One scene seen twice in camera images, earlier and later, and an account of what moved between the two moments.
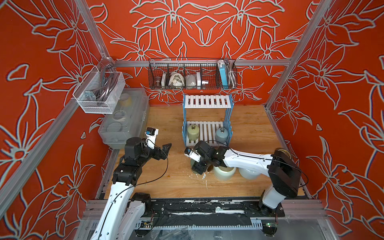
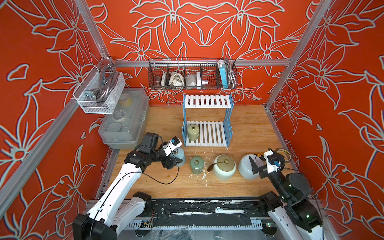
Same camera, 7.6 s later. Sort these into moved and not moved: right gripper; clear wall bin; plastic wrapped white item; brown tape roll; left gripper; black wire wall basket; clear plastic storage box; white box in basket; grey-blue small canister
Moved: grey-blue small canister; right gripper; left gripper
Not moved: black wire wall basket; clear plastic storage box; clear wall bin; white box in basket; brown tape roll; plastic wrapped white item
